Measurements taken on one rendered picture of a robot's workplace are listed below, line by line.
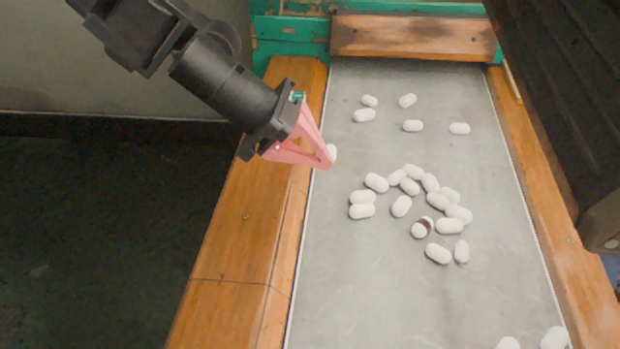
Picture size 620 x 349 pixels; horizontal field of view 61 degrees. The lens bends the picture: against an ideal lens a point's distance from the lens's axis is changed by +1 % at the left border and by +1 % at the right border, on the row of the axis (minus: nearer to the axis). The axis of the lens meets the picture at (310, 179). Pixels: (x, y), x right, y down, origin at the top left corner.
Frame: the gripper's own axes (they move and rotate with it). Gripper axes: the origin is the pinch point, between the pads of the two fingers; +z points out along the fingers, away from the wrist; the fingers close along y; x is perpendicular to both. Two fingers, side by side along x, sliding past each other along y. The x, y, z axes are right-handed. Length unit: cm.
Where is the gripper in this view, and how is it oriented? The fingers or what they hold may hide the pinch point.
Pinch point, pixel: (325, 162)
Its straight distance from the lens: 60.9
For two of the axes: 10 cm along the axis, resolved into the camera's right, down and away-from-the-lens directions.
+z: 7.6, 5.7, 3.1
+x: -6.4, 5.6, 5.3
